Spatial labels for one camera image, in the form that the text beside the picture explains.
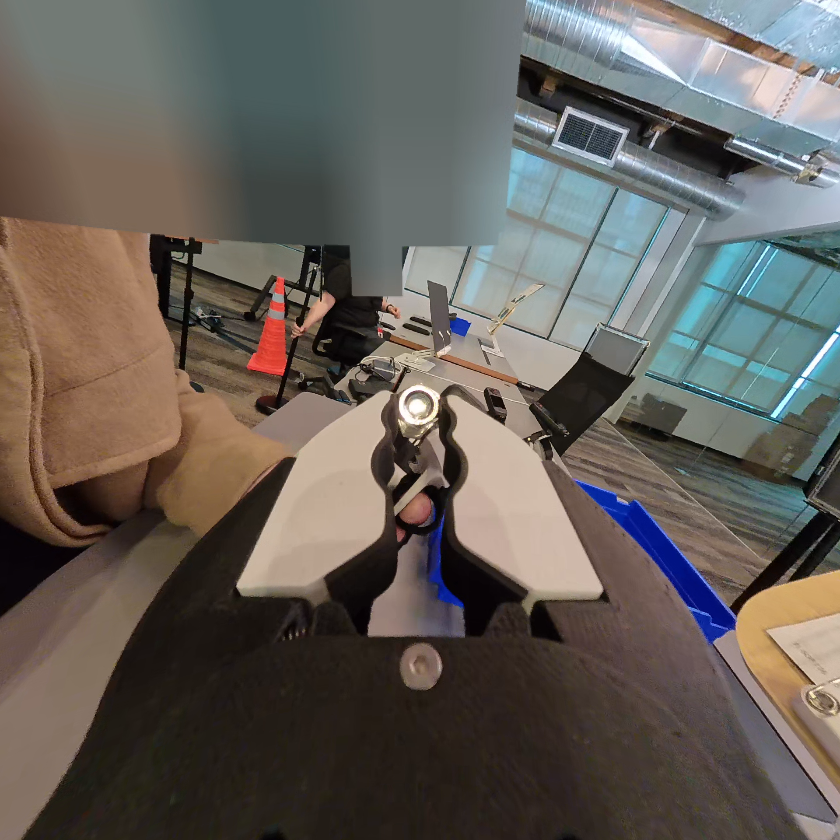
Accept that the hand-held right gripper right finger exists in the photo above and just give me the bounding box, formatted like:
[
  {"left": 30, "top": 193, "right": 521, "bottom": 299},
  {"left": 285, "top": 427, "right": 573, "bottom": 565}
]
[{"left": 434, "top": 386, "right": 605, "bottom": 603}]

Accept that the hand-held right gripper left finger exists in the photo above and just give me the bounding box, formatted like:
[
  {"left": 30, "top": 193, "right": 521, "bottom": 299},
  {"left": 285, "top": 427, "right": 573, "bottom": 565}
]
[{"left": 235, "top": 392, "right": 411, "bottom": 603}]

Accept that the silver hex nut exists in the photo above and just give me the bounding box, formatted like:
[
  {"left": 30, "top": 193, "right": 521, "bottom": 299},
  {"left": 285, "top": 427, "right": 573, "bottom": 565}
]
[{"left": 392, "top": 384, "right": 442, "bottom": 442}]

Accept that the person's left forearm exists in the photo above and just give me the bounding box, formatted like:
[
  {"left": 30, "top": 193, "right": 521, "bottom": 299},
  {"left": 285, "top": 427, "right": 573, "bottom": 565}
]
[{"left": 154, "top": 367, "right": 296, "bottom": 534}]

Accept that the long wooden edged desk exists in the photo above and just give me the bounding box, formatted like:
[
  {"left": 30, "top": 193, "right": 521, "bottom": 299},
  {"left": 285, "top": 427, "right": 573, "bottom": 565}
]
[{"left": 384, "top": 314, "right": 532, "bottom": 408}]

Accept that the grey desk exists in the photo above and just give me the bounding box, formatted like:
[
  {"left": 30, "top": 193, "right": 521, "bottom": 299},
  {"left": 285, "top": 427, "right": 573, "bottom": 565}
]
[{"left": 0, "top": 390, "right": 840, "bottom": 840}]

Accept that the black mesh office chair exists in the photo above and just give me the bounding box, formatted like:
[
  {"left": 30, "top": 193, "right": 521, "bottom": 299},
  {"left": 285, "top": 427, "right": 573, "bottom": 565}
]
[{"left": 528, "top": 351, "right": 636, "bottom": 463}]

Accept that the black pole stand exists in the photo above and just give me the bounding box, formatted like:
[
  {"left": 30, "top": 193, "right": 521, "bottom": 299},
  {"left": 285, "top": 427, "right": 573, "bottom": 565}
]
[{"left": 256, "top": 249, "right": 322, "bottom": 416}]

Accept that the grey monitor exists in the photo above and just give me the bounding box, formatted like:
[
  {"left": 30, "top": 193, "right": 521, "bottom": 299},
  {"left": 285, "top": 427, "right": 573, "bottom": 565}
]
[{"left": 427, "top": 281, "right": 455, "bottom": 358}]

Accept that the orange traffic cone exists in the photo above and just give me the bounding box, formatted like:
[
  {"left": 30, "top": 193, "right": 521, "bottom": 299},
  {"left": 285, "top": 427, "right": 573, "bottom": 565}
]
[{"left": 247, "top": 276, "right": 290, "bottom": 377}]

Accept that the grey framed panel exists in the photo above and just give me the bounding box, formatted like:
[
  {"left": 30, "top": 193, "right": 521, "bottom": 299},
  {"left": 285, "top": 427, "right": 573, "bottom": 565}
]
[{"left": 584, "top": 322, "right": 651, "bottom": 380}]

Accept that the black tripod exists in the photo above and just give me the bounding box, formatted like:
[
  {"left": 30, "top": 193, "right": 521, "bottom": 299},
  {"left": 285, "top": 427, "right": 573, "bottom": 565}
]
[{"left": 150, "top": 233, "right": 221, "bottom": 371}]

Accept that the person in beige hoodie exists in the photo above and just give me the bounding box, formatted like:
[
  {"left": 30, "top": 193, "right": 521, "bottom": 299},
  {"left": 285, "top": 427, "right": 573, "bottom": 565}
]
[{"left": 0, "top": 217, "right": 191, "bottom": 549}]

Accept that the printed instruction sheet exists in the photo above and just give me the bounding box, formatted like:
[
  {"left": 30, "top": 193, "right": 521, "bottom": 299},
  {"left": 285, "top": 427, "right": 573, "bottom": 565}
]
[{"left": 766, "top": 609, "right": 840, "bottom": 686}]

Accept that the white air vent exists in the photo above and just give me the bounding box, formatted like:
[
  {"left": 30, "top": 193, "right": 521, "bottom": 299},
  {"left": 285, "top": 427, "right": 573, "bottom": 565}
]
[{"left": 551, "top": 105, "right": 631, "bottom": 168}]

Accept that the round silver duct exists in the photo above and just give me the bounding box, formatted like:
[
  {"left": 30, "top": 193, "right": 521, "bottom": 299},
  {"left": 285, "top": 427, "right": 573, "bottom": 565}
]
[{"left": 515, "top": 98, "right": 746, "bottom": 221}]

